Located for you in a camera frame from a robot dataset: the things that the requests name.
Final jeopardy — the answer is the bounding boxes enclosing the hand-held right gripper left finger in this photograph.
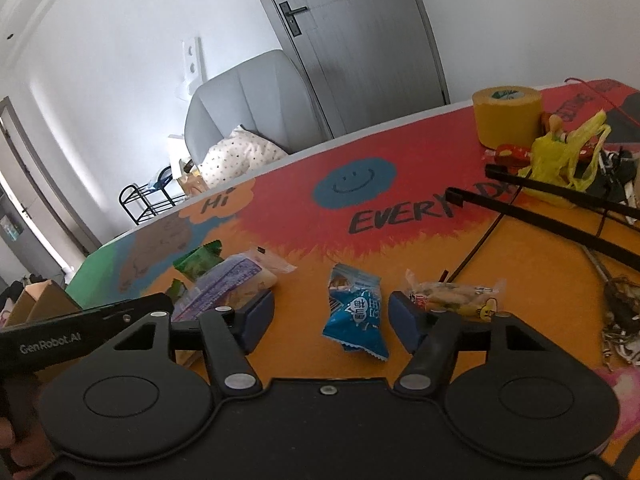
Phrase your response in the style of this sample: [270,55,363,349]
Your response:
[97,289,276,394]

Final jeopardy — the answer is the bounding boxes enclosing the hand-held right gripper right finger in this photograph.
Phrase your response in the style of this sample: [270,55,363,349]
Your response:
[388,290,549,393]

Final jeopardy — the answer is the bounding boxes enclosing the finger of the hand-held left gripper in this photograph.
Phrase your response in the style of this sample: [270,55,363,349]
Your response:
[94,293,202,351]

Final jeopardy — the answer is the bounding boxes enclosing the cardboard box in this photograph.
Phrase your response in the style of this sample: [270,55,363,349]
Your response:
[4,282,84,329]

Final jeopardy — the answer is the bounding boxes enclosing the blue snack packet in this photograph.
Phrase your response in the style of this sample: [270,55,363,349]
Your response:
[322,263,390,361]

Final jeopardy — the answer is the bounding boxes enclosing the purple snack packet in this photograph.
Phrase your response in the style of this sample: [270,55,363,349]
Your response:
[171,247,297,327]

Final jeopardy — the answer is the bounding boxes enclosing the clear peanut packet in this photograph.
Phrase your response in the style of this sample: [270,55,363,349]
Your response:
[403,268,507,322]

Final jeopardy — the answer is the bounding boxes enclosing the person's left hand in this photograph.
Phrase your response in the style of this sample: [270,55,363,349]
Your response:
[0,416,52,472]

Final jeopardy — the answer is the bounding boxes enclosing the colourful printed table mat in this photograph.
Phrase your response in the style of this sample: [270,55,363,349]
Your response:
[65,78,640,480]

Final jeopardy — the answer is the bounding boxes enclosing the black shoe rack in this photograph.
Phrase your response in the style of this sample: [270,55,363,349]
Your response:
[118,169,177,225]

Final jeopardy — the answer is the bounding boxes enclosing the brown paper bag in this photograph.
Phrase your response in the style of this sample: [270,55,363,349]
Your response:
[177,157,207,196]

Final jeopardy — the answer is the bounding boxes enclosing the white foam block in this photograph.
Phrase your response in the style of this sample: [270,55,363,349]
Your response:
[167,134,189,162]

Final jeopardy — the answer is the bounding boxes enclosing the white dotted pillow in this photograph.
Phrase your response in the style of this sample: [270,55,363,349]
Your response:
[198,124,290,189]

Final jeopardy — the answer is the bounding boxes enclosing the small red wrapper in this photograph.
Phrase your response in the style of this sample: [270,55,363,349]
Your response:
[482,143,534,161]

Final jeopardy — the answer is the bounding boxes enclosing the yellow plastic bag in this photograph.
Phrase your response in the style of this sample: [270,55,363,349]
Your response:
[517,109,612,192]

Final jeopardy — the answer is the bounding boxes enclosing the grey upholstered chair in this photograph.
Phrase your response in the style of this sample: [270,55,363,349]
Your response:
[183,48,334,162]

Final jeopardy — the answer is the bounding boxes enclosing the yellow tape roll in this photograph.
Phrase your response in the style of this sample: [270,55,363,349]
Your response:
[472,86,544,149]

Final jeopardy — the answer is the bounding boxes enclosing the grey door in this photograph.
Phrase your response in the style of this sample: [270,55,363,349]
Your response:
[242,0,451,142]

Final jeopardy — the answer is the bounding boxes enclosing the black cable tie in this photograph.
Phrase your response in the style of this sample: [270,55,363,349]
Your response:
[447,212,504,284]

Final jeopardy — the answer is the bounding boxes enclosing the grey door frame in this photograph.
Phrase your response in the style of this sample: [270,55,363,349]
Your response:
[0,97,102,272]

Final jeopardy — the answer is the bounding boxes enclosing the black white cord bundle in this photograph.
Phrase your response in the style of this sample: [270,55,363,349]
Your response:
[597,147,640,227]

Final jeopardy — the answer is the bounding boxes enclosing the thin red cable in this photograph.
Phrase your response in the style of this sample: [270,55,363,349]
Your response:
[564,78,640,127]

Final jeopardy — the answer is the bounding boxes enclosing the black door handle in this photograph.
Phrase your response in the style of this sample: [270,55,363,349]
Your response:
[278,1,309,37]

